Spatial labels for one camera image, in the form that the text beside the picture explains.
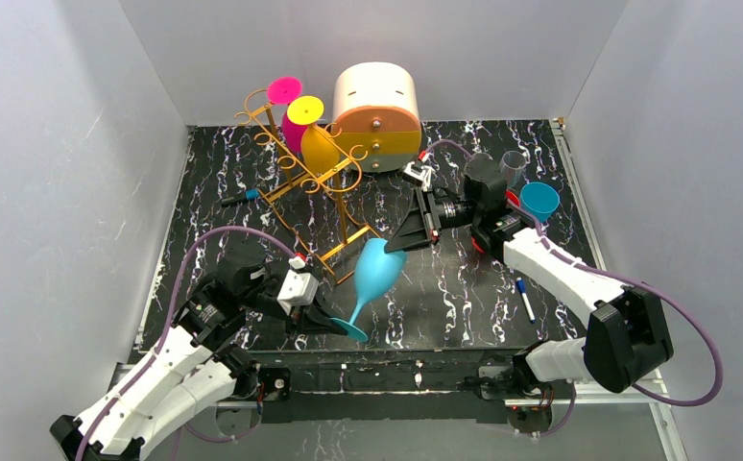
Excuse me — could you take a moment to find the light blue wine glass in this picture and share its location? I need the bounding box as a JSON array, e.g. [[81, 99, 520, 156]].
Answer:
[[331, 237, 407, 342]]

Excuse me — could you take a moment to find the clear wine glass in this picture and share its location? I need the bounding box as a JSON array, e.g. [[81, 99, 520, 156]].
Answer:
[[500, 151, 528, 188]]

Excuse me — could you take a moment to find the red wine glass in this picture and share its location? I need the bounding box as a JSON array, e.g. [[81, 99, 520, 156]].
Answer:
[[469, 190, 528, 258]]

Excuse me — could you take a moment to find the gold wire wine glass rack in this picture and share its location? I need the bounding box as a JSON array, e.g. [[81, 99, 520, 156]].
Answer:
[[234, 87, 380, 285]]

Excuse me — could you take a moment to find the white cylindrical container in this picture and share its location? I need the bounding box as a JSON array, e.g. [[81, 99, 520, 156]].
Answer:
[[332, 61, 422, 173]]

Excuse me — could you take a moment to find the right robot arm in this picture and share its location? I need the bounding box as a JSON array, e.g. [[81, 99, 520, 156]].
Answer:
[[385, 158, 674, 393]]

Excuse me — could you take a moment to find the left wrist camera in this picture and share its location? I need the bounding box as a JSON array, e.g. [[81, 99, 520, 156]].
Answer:
[[276, 269, 320, 314]]

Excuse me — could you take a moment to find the aluminium frame rail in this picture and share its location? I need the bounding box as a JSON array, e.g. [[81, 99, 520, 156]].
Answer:
[[556, 378, 691, 461]]

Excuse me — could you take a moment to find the yellow wine glass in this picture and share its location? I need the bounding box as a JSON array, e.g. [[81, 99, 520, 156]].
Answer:
[[287, 95, 340, 175]]

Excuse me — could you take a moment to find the black marker with blue cap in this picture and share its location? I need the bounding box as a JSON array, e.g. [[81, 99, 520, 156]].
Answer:
[[219, 188, 260, 207]]

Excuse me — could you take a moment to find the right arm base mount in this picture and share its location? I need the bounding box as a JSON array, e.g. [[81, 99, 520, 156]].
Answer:
[[457, 364, 577, 440]]

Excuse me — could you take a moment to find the pink wine glass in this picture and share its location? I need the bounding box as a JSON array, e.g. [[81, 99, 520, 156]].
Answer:
[[265, 76, 309, 154]]

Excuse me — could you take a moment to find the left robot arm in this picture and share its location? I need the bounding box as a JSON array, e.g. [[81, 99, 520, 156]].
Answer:
[[50, 256, 346, 460]]

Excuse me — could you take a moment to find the blue and white marker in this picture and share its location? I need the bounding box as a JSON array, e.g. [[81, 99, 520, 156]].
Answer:
[[515, 278, 537, 324]]

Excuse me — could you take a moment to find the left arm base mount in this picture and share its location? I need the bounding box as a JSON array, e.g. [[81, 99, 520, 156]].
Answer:
[[215, 366, 292, 440]]

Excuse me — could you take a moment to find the blue front wine glass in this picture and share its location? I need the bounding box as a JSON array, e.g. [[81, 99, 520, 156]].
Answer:
[[518, 182, 561, 223]]

